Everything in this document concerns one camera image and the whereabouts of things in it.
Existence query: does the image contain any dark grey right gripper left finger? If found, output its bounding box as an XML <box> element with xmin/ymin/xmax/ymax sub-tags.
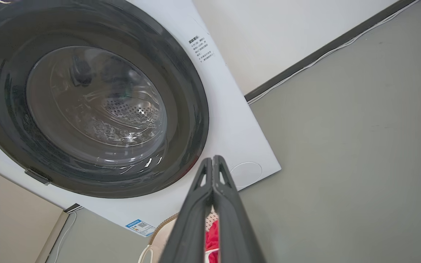
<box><xmin>159</xmin><ymin>157</ymin><xmax>215</xmax><ymax>263</ymax></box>

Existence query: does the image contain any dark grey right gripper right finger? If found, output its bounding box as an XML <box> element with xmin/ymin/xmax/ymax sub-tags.
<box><xmin>213</xmin><ymin>155</ymin><xmax>266</xmax><ymax>263</ymax></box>

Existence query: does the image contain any cream perforated laundry basket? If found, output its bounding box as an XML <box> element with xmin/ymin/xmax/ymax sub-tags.
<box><xmin>137</xmin><ymin>212</ymin><xmax>220</xmax><ymax>263</ymax></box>

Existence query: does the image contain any red garment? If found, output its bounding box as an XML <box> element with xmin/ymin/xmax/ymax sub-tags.
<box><xmin>205</xmin><ymin>219</ymin><xmax>220</xmax><ymax>263</ymax></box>

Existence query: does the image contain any blue energy label sticker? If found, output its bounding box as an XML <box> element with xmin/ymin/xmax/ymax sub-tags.
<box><xmin>125</xmin><ymin>218</ymin><xmax>157</xmax><ymax>238</ymax></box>

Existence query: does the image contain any round white filter cover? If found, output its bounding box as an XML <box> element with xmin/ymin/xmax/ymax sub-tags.
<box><xmin>230</xmin><ymin>161</ymin><xmax>263</xmax><ymax>190</ymax></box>

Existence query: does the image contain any white front-load washing machine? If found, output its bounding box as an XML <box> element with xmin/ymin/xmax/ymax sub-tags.
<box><xmin>0</xmin><ymin>0</ymin><xmax>282</xmax><ymax>238</ymax></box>

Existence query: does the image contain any dark round washer door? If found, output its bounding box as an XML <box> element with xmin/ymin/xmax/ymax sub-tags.
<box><xmin>0</xmin><ymin>0</ymin><xmax>210</xmax><ymax>199</ymax></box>

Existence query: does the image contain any beige cabinet panel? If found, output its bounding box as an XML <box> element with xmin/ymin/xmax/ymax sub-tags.
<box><xmin>0</xmin><ymin>163</ymin><xmax>69</xmax><ymax>263</ymax></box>

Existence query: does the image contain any thin white cable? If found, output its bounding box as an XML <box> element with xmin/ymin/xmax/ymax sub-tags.
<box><xmin>248</xmin><ymin>0</ymin><xmax>421</xmax><ymax>105</ymax></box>
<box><xmin>53</xmin><ymin>211</ymin><xmax>77</xmax><ymax>263</ymax></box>

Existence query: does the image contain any grey washer door handle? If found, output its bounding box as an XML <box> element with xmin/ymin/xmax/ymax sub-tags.
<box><xmin>24</xmin><ymin>167</ymin><xmax>53</xmax><ymax>186</ymax></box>

